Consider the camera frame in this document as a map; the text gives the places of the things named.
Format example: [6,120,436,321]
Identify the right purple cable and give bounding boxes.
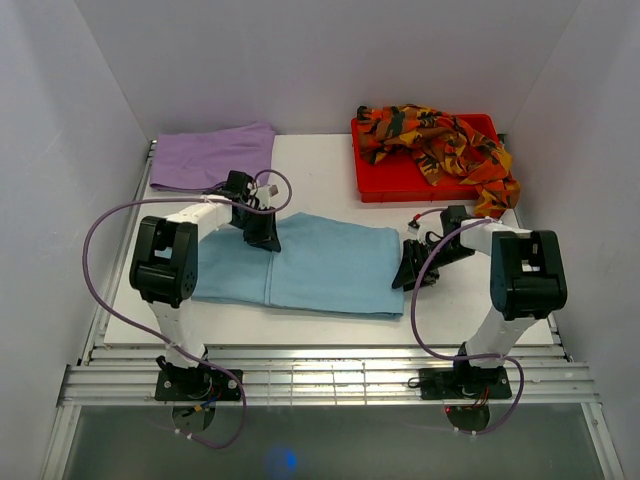
[409,207,525,437]

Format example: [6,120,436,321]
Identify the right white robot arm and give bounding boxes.
[392,205,568,400]

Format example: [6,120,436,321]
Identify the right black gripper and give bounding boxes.
[391,239,475,292]

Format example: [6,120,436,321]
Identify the red plastic tray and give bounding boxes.
[350,117,479,203]

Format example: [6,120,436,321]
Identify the purple cable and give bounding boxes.
[81,168,293,449]
[409,207,525,437]

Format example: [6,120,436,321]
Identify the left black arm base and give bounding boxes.
[153,365,241,433]

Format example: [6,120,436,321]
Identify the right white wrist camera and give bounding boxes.
[407,216,420,237]

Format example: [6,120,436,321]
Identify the orange camouflage trousers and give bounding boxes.
[355,104,521,219]

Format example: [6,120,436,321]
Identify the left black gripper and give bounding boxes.
[232,205,281,252]

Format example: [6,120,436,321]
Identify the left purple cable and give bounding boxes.
[81,168,293,449]

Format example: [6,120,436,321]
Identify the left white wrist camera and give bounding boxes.
[251,184,279,210]

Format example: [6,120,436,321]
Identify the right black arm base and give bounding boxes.
[408,362,512,434]

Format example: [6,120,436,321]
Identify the folded purple trousers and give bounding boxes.
[149,122,276,192]

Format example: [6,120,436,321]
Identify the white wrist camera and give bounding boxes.
[251,184,279,210]
[407,216,420,237]

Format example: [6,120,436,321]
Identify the aluminium rail frame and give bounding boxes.
[41,130,626,480]

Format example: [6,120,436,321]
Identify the light blue trousers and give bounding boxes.
[193,213,404,317]

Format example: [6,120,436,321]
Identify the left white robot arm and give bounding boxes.
[129,171,281,400]

